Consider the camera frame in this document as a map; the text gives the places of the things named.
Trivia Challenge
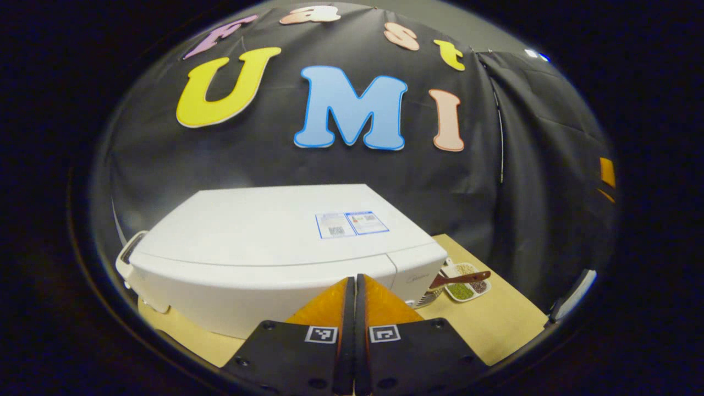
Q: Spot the metal utensil holder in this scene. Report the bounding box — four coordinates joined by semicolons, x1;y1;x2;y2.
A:
410;286;444;309

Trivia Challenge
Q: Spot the black backdrop cloth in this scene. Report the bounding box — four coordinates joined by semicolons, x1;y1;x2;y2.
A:
91;3;617;309

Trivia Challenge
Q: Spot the white toaster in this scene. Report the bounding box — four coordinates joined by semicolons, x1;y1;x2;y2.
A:
114;230;170;315

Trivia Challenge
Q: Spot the white microwave oven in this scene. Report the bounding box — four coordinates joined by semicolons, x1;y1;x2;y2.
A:
129;184;448;340

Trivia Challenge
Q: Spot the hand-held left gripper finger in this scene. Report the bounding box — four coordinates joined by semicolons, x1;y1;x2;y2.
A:
220;277;355;396
355;273;490;396

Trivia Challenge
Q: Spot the white divided plate with beans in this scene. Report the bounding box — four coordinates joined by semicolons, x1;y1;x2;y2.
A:
440;258;492;304

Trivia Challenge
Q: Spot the brown wooden spoon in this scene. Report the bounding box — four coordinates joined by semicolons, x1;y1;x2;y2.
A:
429;271;492;290

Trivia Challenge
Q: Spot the white strip with dark frame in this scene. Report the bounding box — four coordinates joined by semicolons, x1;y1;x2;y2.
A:
546;268;598;326

